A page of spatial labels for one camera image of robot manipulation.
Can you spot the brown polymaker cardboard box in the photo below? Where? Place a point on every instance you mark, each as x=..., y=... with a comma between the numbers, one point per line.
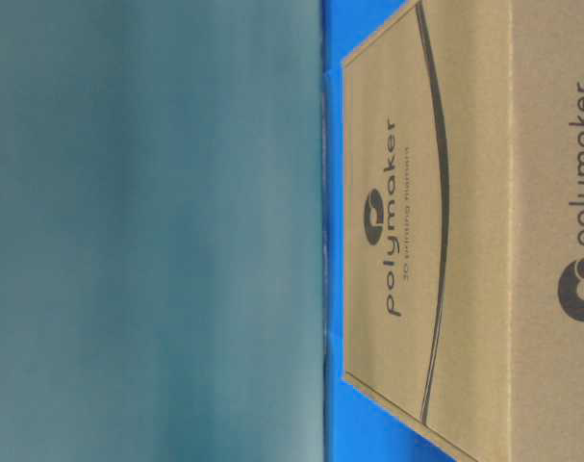
x=463, y=287

